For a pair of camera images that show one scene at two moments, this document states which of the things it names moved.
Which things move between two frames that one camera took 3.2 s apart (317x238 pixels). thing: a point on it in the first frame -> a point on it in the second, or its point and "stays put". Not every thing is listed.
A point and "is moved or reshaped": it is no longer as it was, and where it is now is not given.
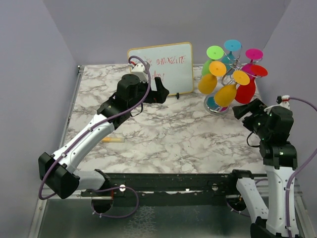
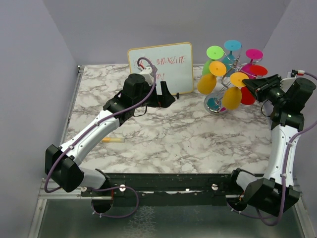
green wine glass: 213,52 stays put
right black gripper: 239,111 -> 256,84
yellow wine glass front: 225,95 is moved or reshaped
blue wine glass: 229,60 stays put
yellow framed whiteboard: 172,64 stays put
